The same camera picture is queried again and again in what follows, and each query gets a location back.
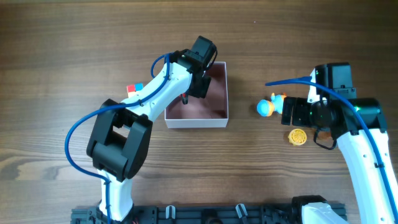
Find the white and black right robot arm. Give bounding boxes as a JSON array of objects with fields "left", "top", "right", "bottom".
[{"left": 275, "top": 62, "right": 397, "bottom": 223}]

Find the yellow round plastic toy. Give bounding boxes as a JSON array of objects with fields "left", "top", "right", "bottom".
[{"left": 288, "top": 129, "right": 307, "bottom": 146}]

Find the brown plush toy with carrot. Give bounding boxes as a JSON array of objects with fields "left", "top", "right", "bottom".
[{"left": 313, "top": 129, "right": 331, "bottom": 140}]

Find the blue right cable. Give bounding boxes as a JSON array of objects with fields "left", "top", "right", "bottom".
[{"left": 264, "top": 75, "right": 398, "bottom": 215}]

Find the red toy robot car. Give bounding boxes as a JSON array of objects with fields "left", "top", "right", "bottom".
[{"left": 182, "top": 93, "right": 188, "bottom": 103}]

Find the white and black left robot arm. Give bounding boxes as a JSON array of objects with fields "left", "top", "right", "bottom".
[{"left": 86, "top": 36, "right": 218, "bottom": 223}]

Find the white box with pink interior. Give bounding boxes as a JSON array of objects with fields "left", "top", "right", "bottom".
[{"left": 164, "top": 62, "right": 229, "bottom": 129}]

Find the blue cable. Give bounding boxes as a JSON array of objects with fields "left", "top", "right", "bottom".
[
  {"left": 264, "top": 75, "right": 398, "bottom": 215},
  {"left": 64, "top": 52, "right": 172, "bottom": 224}
]

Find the blue left cable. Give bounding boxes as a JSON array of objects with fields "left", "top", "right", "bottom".
[{"left": 64, "top": 52, "right": 172, "bottom": 224}]

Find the colourful puzzle cube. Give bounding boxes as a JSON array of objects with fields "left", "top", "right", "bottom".
[{"left": 126, "top": 83, "right": 144, "bottom": 98}]

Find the blue and orange toy figure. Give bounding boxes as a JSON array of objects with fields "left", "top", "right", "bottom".
[{"left": 256, "top": 93, "right": 287, "bottom": 117}]

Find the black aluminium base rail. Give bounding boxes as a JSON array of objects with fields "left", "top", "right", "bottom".
[{"left": 70, "top": 203, "right": 347, "bottom": 224}]

